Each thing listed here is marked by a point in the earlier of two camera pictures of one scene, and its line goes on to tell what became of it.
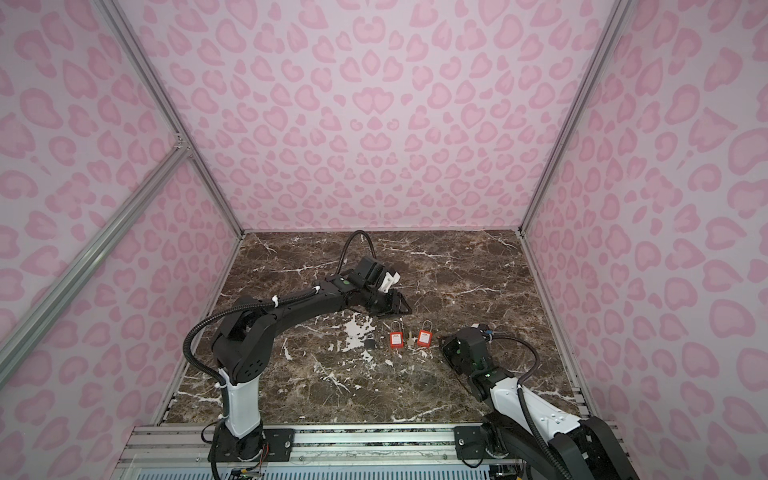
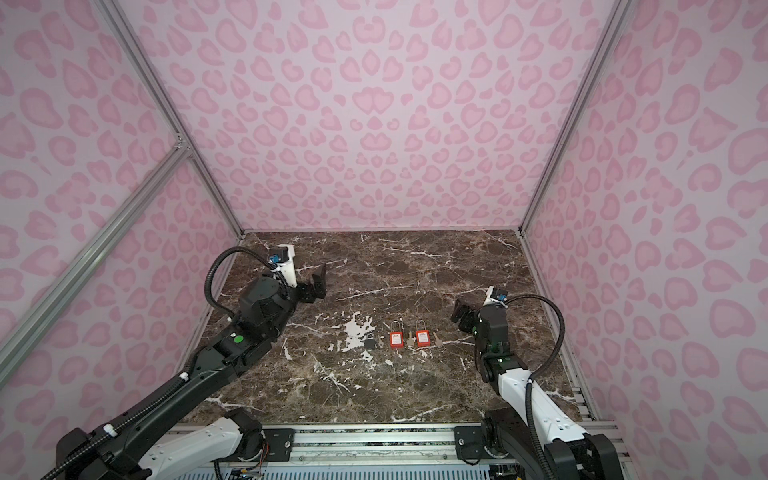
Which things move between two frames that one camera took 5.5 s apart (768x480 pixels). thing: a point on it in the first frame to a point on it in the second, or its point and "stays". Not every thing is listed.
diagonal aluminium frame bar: x=21 y=340 stays
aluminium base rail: x=157 y=449 stays
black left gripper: x=395 y=304 to x=318 y=285
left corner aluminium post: x=117 y=19 stays
